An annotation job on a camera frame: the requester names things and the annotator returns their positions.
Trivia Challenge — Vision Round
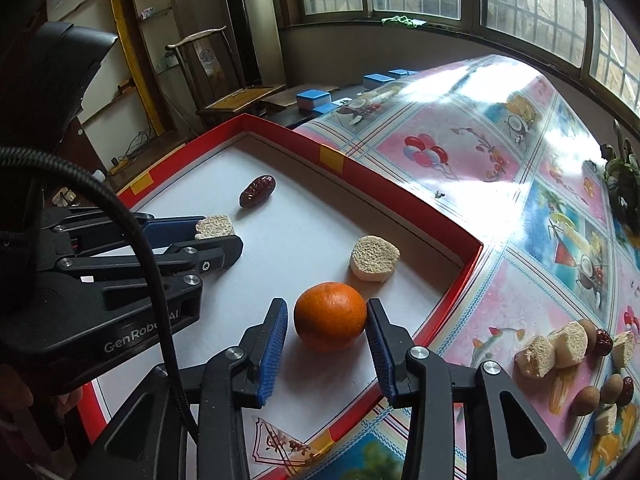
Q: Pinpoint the dried red jujube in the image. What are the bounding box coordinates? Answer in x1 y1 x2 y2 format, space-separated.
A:
239 174 277 209

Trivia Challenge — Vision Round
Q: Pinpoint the colourful plastic tablecloth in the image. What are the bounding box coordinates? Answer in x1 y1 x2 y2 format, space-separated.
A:
249 54 640 480

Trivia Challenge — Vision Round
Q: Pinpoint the wooden chair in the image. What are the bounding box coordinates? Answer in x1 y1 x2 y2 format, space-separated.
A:
165 26 285 127

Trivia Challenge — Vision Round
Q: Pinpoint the orange tangerine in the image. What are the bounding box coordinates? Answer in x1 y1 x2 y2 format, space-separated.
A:
294 282 367 353

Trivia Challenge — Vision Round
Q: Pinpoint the brown longan fruit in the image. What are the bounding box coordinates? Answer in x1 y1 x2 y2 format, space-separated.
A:
570 386 601 416

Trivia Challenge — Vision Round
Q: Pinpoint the black corrugated cable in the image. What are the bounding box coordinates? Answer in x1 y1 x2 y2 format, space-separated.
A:
0 146 202 446

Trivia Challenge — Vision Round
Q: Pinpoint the beige puffed cake chunk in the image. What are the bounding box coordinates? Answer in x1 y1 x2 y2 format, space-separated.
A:
548 321 588 370

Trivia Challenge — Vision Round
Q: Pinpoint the green cloth on sill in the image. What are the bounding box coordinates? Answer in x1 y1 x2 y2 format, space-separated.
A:
381 14 427 29

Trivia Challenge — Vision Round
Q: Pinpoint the person's left hand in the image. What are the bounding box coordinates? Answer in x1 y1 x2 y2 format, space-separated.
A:
1 364 84 454

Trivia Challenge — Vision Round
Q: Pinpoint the red cardboard tray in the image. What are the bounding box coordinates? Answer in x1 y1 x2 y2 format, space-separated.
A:
74 112 485 480

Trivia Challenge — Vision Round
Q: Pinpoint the blue box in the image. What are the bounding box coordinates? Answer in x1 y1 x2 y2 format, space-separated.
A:
295 89 332 112

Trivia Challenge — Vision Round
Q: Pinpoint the round puffed grain cake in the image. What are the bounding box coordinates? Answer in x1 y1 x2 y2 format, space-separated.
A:
349 235 400 283

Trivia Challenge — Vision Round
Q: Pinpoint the beige puffed cake piece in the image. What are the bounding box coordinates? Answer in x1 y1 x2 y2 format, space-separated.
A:
194 214 235 240

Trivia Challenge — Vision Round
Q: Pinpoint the dark red jujube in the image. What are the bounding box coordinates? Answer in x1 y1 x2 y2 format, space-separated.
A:
593 328 614 358

